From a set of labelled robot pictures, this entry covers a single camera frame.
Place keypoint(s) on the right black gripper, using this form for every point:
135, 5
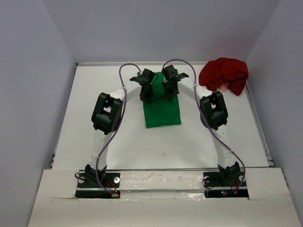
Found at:
169, 94

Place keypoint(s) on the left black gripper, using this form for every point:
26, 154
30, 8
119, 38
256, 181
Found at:
148, 98

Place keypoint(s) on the green t shirt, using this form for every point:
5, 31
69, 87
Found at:
161, 111

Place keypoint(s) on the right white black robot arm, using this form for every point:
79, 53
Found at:
213, 115

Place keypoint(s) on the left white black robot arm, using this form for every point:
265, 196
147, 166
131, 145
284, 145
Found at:
107, 116

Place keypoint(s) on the red t shirt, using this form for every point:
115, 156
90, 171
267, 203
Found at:
224, 73

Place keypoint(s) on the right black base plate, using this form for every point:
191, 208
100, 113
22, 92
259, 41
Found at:
216, 188

